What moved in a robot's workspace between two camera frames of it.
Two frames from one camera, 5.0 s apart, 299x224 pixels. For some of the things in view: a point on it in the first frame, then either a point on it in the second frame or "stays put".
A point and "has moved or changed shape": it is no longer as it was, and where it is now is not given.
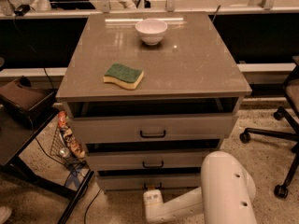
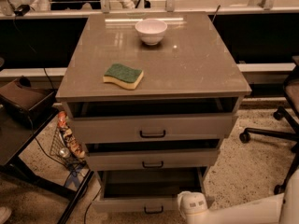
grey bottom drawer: (145, 182) has moved or changed shape
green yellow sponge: (126, 77) stays put
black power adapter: (21, 11) stays put
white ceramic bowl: (151, 31) stays put
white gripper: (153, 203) to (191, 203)
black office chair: (290, 121) stays put
